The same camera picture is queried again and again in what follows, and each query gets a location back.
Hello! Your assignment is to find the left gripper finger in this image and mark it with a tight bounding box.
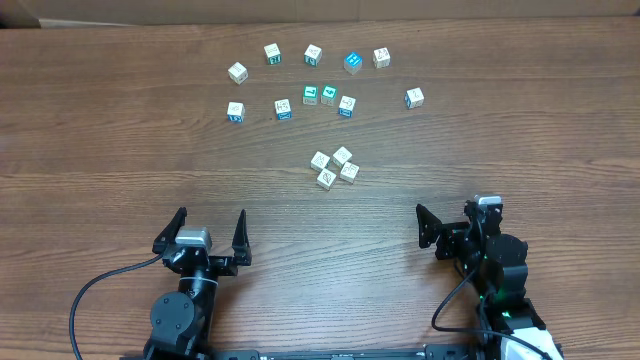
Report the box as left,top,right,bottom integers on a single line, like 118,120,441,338
152,207,187,254
232,210,252,266

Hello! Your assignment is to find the block green R number five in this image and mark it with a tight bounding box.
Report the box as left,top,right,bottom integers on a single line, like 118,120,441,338
339,162,360,184

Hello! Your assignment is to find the block plain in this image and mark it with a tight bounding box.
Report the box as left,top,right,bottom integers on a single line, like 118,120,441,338
228,62,248,85
316,169,337,191

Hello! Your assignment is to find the block yellow C side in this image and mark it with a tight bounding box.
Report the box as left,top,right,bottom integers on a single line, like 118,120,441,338
332,146,353,168

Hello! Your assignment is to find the block green F side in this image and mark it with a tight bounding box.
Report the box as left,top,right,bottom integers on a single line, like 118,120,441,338
310,151,331,172

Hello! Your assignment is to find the block blue T side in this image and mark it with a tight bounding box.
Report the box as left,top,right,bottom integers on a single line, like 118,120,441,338
404,87,425,109

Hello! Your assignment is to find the umbrella block blue side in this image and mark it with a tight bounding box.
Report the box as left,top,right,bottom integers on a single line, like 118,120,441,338
338,95,356,118

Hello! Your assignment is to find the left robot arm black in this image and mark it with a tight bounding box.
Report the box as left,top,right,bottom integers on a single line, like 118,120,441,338
142,207,252,359

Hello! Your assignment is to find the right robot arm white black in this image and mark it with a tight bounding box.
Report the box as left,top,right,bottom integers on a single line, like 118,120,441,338
416,195,564,360

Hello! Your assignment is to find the block blue D side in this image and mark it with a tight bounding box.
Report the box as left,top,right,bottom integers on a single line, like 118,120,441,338
227,102,246,123

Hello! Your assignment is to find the block blue side centre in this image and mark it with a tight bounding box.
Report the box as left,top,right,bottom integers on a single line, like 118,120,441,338
274,99,292,120

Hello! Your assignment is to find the green top 4 block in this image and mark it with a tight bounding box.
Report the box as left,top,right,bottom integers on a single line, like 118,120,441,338
321,85,337,106

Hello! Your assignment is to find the green top L block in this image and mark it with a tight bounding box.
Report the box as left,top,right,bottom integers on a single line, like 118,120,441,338
302,85,318,105

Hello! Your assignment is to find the block yellow O side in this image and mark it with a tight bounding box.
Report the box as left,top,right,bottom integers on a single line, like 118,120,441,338
373,47,391,69

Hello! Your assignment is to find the blue top block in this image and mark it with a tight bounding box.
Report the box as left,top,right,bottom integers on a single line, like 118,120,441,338
344,52,363,75

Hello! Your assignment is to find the block green R side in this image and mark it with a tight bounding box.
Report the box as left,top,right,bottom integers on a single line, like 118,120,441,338
264,43,282,65

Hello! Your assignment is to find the block green J side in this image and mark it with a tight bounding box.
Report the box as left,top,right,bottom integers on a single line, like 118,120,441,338
304,44,322,67

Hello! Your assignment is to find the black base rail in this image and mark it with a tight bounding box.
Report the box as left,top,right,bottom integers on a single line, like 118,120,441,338
119,342,565,360

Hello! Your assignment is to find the cardboard backdrop wall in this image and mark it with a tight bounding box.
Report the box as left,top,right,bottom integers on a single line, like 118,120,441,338
1,0,639,28

